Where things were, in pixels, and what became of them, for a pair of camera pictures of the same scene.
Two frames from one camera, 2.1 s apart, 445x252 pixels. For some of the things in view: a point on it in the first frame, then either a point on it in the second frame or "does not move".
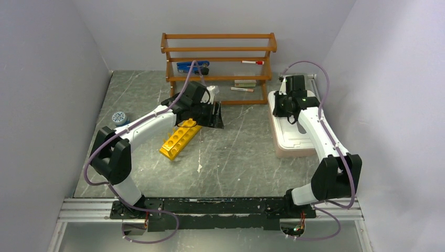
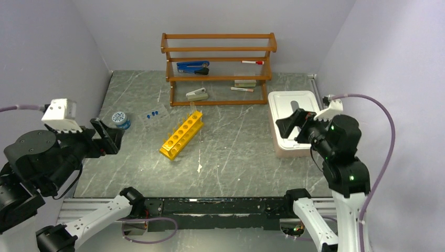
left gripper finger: (220, 123) -> (117, 135)
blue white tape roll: (119, 118) does not move
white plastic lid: (291, 136) does not move
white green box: (245, 83) does not move
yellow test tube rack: (179, 139) does not move
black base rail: (211, 213) does not move
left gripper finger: (219, 120) -> (105, 134)
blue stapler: (185, 66) does not move
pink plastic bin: (288, 153) does not move
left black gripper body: (203, 114) -> (87, 147)
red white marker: (258, 62) does not move
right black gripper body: (281, 105) -> (311, 129)
